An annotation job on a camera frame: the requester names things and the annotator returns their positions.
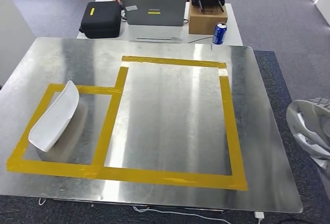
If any grey plastic wheel hubcap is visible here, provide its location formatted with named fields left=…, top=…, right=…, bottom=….
left=285, top=97, right=330, bottom=182

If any steel workbench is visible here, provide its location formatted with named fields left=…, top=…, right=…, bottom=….
left=0, top=36, right=304, bottom=215

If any white curved plastic part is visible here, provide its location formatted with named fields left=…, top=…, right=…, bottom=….
left=28, top=80, right=80, bottom=153

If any grey laptop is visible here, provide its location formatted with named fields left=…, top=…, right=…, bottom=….
left=119, top=0, right=187, bottom=44

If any cardboard box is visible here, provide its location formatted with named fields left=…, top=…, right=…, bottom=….
left=188, top=2, right=228, bottom=36

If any blue drink can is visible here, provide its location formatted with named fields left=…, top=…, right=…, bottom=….
left=211, top=22, right=227, bottom=45

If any white desk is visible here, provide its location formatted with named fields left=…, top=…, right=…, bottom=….
left=77, top=0, right=243, bottom=46

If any black zip case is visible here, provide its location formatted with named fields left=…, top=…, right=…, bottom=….
left=79, top=1, right=122, bottom=40

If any white side table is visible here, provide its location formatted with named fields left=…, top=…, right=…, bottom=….
left=0, top=0, right=36, bottom=87

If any white low cabinet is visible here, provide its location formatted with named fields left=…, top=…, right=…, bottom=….
left=311, top=0, right=330, bottom=25

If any black laptop cable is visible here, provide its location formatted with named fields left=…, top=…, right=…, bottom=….
left=187, top=35, right=214, bottom=44

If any white power cable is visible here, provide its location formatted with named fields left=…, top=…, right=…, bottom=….
left=133, top=206, right=233, bottom=224

